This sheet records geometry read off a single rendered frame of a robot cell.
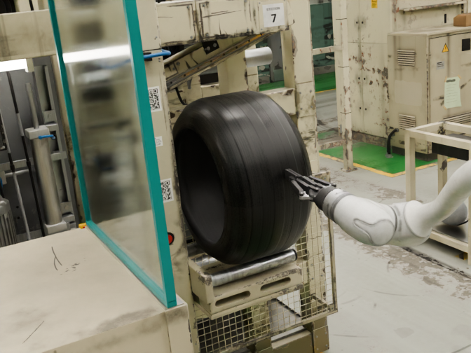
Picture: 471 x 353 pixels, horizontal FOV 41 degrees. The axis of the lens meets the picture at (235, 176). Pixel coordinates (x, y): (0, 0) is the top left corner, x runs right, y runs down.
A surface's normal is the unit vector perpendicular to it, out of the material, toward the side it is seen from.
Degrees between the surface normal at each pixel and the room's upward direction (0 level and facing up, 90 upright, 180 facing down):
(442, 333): 0
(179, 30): 90
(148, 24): 90
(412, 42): 90
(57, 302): 0
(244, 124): 40
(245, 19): 90
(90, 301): 0
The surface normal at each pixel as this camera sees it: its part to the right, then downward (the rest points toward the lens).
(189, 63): 0.47, 0.21
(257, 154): 0.36, -0.28
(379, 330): -0.10, -0.96
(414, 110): -0.88, 0.22
